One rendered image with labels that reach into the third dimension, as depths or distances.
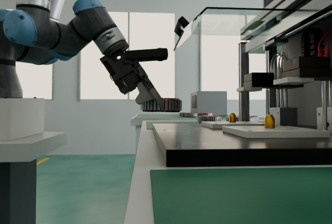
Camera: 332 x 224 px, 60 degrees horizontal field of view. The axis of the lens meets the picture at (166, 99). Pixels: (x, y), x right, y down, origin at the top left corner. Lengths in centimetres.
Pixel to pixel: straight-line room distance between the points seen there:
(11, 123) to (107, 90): 462
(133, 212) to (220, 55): 537
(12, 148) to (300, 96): 82
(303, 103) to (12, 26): 84
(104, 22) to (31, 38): 18
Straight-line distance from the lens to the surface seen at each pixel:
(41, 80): 561
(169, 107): 72
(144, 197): 25
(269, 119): 60
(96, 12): 79
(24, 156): 68
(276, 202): 24
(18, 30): 73
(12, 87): 83
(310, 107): 97
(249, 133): 51
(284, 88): 86
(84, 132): 540
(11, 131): 75
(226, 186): 28
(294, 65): 62
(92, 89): 537
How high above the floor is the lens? 82
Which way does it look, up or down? 2 degrees up
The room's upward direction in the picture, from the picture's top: straight up
